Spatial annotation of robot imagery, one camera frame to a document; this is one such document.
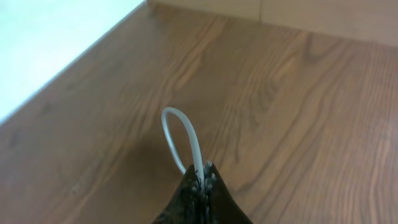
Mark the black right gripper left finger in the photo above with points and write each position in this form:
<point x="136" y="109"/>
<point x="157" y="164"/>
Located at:
<point x="184" y="206"/>

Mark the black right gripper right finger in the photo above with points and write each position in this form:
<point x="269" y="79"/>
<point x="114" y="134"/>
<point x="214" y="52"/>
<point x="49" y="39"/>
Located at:
<point x="225" y="209"/>

